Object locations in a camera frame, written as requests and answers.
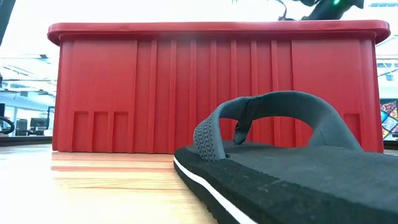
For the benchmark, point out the black flip-flop sandal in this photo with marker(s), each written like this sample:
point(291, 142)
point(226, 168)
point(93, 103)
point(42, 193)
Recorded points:
point(311, 177)

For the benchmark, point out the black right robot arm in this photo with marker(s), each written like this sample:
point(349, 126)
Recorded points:
point(326, 11)

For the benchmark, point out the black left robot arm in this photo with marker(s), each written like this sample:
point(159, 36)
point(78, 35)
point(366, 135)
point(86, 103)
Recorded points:
point(5, 15)

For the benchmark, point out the red plastic bin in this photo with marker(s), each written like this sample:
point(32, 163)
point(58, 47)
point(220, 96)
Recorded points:
point(186, 93)

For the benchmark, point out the black computer monitor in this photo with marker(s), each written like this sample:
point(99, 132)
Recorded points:
point(38, 123)

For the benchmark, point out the colourful patterned panel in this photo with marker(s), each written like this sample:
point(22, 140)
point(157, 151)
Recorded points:
point(390, 119)

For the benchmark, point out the black aluminium table frame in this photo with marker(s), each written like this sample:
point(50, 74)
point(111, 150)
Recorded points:
point(25, 141)

